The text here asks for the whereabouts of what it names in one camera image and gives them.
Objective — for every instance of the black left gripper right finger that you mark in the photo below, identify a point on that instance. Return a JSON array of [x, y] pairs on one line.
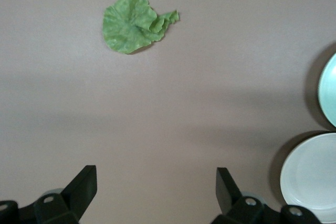
[[225, 190]]

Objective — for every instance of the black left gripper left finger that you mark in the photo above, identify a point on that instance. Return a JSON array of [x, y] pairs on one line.
[[84, 187]]

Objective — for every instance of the green lettuce leaf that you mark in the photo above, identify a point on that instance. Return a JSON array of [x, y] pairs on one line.
[[126, 27]]

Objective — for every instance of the beige plate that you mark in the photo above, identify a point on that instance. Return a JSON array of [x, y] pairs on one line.
[[312, 171]]

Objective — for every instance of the brown table cover sheet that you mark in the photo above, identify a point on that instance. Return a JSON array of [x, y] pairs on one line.
[[52, 103]]

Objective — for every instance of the pale green plate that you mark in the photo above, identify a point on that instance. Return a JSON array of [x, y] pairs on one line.
[[330, 90]]

